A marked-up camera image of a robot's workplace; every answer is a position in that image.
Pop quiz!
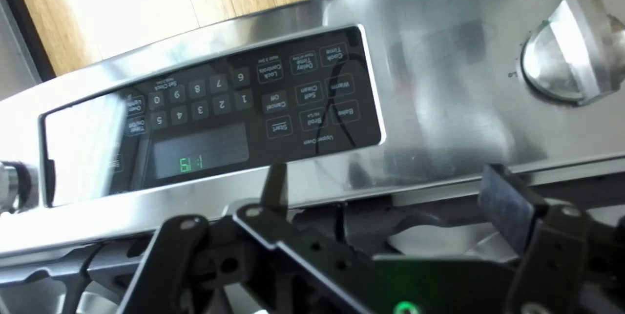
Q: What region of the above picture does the silver stove knob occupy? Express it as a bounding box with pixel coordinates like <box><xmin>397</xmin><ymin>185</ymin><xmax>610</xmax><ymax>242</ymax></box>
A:
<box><xmin>520</xmin><ymin>0</ymin><xmax>625</xmax><ymax>107</ymax></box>
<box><xmin>0</xmin><ymin>160</ymin><xmax>41</xmax><ymax>215</ymax></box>

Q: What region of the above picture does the stainless steel stove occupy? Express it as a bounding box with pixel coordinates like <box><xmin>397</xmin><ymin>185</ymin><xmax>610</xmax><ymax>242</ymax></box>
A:
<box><xmin>0</xmin><ymin>0</ymin><xmax>625</xmax><ymax>314</ymax></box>

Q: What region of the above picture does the black stove grate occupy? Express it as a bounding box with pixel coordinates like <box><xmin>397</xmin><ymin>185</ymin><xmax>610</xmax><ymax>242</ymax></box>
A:
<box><xmin>0</xmin><ymin>171</ymin><xmax>625</xmax><ymax>314</ymax></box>

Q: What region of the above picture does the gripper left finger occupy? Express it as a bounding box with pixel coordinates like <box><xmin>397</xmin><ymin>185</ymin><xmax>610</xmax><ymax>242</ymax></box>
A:
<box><xmin>117</xmin><ymin>163</ymin><xmax>377</xmax><ymax>314</ymax></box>

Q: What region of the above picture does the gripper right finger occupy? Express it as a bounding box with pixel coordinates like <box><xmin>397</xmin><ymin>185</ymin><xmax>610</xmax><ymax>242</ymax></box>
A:
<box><xmin>478</xmin><ymin>163</ymin><xmax>625</xmax><ymax>314</ymax></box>

